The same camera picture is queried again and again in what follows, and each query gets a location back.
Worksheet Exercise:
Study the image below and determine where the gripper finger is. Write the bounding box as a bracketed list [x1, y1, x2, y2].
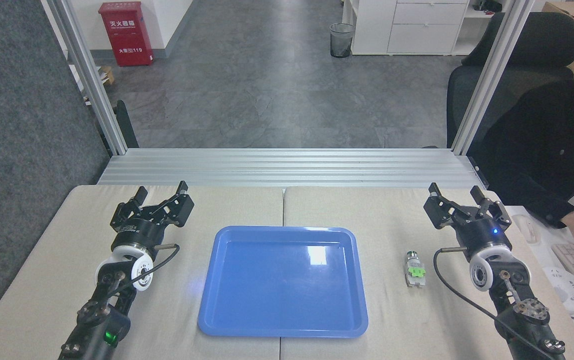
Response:
[470, 186, 513, 229]
[143, 181, 195, 229]
[423, 182, 473, 231]
[110, 186, 149, 226]

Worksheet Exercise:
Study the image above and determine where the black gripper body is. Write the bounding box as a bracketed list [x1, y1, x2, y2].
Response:
[111, 216, 166, 252]
[459, 216, 511, 257]

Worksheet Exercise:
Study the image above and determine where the switch part with green tab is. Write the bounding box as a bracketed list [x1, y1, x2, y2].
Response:
[405, 251, 428, 288]

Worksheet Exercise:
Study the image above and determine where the blue plastic tray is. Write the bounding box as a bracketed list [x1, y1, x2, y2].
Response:
[197, 225, 369, 338]

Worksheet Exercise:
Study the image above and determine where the white computer mouse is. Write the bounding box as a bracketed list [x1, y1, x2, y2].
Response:
[511, 214, 539, 245]

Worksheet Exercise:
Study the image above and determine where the beige table mat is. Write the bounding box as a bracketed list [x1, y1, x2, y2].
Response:
[0, 185, 285, 360]
[279, 186, 574, 360]

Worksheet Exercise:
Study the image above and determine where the person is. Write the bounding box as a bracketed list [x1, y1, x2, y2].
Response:
[476, 72, 574, 230]

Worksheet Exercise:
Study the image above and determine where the white power strip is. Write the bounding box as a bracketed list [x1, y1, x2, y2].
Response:
[542, 266, 574, 314]

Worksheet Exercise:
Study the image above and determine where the grey partition panel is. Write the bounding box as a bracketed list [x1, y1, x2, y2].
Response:
[0, 0, 113, 347]

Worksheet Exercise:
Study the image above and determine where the black office chair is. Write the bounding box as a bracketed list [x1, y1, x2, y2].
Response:
[446, 11, 574, 149]

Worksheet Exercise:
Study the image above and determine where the red fire extinguisher box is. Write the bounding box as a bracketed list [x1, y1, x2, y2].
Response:
[98, 1, 155, 68]

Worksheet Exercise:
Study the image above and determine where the white drawer cabinet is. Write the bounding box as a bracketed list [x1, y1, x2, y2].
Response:
[342, 0, 506, 57]

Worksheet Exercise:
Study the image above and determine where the black mesh waste bin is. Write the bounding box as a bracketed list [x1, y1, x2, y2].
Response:
[329, 22, 356, 59]

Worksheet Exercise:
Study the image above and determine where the black chair behind post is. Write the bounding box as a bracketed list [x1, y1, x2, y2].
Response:
[95, 100, 139, 152]

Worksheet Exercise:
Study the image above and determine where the aluminium rail platform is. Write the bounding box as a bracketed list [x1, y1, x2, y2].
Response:
[97, 148, 487, 190]

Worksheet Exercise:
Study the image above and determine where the aluminium frame post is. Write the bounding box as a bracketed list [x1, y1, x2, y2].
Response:
[451, 0, 537, 156]
[41, 0, 128, 156]

